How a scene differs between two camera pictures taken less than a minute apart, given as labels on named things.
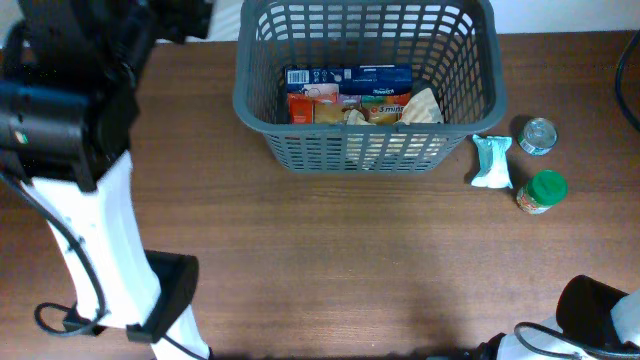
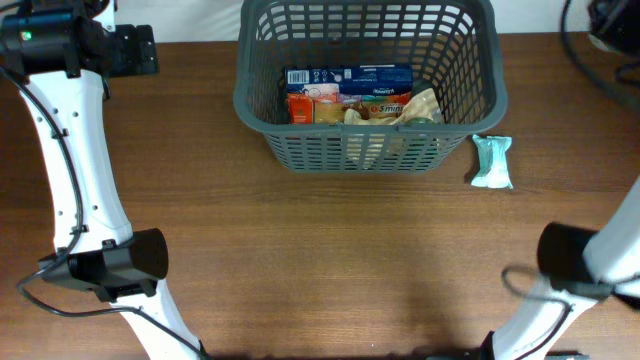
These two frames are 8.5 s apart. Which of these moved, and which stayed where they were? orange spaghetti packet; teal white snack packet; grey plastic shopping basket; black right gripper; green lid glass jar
Moved: green lid glass jar; black right gripper
Stayed: teal white snack packet; grey plastic shopping basket; orange spaghetti packet
